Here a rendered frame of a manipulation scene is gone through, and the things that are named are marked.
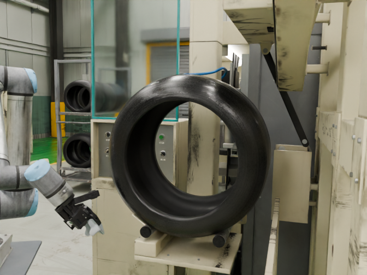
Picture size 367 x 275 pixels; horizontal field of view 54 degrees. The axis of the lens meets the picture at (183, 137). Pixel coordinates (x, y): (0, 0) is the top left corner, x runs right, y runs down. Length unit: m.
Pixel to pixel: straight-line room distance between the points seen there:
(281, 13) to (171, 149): 1.31
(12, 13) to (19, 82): 10.62
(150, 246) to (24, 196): 0.77
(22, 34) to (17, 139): 10.79
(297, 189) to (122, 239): 1.19
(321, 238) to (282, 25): 0.94
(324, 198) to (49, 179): 1.07
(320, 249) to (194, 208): 0.55
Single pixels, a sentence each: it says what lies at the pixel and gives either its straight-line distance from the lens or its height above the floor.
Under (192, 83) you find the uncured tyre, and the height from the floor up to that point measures 1.46.
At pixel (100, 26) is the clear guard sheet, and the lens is 2.29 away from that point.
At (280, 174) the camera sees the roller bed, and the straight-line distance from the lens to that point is 1.55.
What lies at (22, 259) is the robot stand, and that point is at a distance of 2.03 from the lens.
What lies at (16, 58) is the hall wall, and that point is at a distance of 12.31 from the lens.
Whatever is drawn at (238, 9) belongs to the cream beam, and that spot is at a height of 1.64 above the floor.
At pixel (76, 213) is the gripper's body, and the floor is 0.97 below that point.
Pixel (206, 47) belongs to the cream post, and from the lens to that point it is 1.64.
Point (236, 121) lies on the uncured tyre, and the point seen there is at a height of 1.33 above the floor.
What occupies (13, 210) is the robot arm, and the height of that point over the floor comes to 0.85.
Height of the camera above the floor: 1.40
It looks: 6 degrees down
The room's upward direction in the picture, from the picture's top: 1 degrees clockwise
